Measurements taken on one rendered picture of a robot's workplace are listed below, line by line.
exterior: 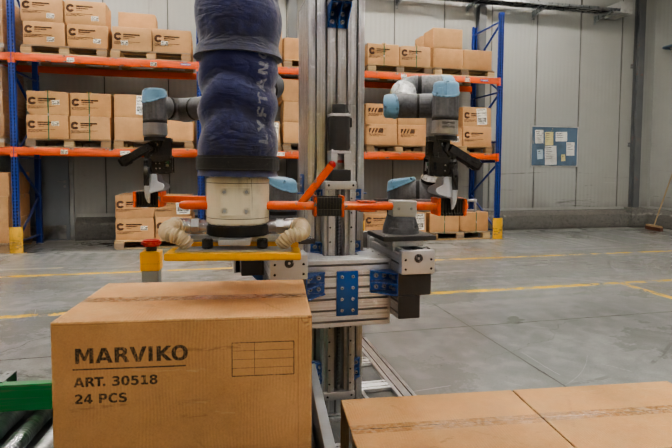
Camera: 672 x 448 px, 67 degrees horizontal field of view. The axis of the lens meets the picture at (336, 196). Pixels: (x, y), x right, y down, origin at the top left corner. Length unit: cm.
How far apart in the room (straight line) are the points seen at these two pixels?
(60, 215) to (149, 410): 895
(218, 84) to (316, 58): 93
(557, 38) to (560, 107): 151
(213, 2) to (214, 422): 103
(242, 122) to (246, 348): 56
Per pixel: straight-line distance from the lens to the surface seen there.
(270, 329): 126
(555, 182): 1233
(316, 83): 219
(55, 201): 1021
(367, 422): 166
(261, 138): 133
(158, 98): 170
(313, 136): 214
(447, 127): 146
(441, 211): 146
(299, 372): 130
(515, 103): 1181
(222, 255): 129
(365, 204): 141
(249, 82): 134
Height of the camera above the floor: 130
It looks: 3 degrees down
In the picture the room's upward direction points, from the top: straight up
